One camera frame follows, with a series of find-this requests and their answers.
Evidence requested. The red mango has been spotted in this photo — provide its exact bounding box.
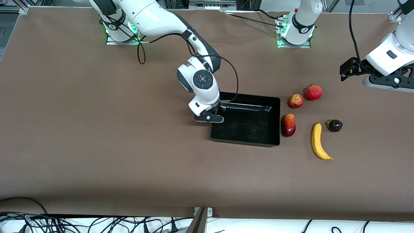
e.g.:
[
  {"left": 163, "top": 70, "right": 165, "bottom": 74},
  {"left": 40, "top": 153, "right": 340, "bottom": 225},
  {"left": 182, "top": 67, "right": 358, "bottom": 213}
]
[{"left": 281, "top": 113, "right": 297, "bottom": 138}]

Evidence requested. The red yellow apple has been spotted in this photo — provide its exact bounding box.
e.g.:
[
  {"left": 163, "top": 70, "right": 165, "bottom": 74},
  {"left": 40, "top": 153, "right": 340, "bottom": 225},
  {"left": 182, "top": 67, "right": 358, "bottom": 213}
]
[{"left": 288, "top": 94, "right": 305, "bottom": 109}]

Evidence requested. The black plastic box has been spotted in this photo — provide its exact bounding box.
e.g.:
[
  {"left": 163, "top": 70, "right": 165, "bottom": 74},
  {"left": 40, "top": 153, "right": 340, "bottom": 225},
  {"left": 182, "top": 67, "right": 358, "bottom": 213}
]
[{"left": 210, "top": 92, "right": 281, "bottom": 148}]

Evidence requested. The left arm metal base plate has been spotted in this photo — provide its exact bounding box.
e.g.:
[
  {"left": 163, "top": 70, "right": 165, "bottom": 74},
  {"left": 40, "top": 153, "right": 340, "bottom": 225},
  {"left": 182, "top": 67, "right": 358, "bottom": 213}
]
[{"left": 277, "top": 16, "right": 312, "bottom": 49}]

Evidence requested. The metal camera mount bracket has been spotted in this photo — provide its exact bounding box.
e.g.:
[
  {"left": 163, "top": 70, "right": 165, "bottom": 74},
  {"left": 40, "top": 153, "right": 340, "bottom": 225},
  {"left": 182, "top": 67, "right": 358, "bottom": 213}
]
[{"left": 185, "top": 207, "right": 214, "bottom": 233}]

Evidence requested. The yellow banana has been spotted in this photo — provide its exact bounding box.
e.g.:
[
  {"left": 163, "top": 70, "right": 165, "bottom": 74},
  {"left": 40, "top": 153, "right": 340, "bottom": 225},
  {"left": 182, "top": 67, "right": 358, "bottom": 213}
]
[{"left": 311, "top": 123, "right": 334, "bottom": 161}]

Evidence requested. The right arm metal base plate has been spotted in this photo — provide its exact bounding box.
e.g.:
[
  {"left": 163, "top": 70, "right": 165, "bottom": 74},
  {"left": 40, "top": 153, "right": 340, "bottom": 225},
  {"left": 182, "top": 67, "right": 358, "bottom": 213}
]
[{"left": 106, "top": 19, "right": 140, "bottom": 46}]

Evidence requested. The black floor cable loop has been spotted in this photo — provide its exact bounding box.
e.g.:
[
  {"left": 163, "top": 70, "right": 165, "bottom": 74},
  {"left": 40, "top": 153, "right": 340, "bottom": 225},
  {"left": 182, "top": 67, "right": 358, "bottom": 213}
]
[{"left": 0, "top": 196, "right": 49, "bottom": 215}]

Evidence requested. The red pomegranate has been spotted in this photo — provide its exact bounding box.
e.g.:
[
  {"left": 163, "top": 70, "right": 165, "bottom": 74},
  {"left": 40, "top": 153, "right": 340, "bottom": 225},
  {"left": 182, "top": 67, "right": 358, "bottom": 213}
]
[{"left": 305, "top": 84, "right": 323, "bottom": 101}]

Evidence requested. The dark purple mangosteen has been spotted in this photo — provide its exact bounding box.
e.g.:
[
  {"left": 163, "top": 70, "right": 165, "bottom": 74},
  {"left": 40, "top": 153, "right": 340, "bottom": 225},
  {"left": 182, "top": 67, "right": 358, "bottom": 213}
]
[{"left": 326, "top": 119, "right": 343, "bottom": 133}]

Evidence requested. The black cable on table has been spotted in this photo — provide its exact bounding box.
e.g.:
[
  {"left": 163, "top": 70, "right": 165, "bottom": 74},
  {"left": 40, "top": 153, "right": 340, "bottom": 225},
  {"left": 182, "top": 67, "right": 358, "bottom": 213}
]
[{"left": 223, "top": 10, "right": 285, "bottom": 28}]

